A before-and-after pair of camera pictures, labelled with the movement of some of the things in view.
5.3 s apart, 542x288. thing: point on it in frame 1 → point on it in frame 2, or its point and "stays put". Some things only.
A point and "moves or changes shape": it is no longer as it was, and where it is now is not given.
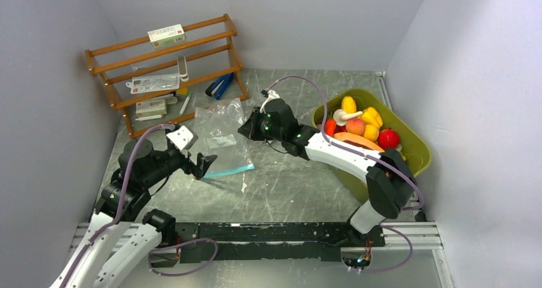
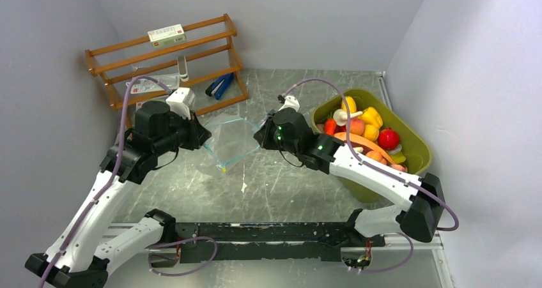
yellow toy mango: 349,105 stays put
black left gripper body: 186,164 → 185,132
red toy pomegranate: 388,138 stays put
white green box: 165,36 stays put
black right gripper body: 263,129 → 270,138
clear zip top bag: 217,128 moves or changes shape
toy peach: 355,126 stays put
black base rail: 227,242 stays put
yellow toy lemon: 371,132 stays put
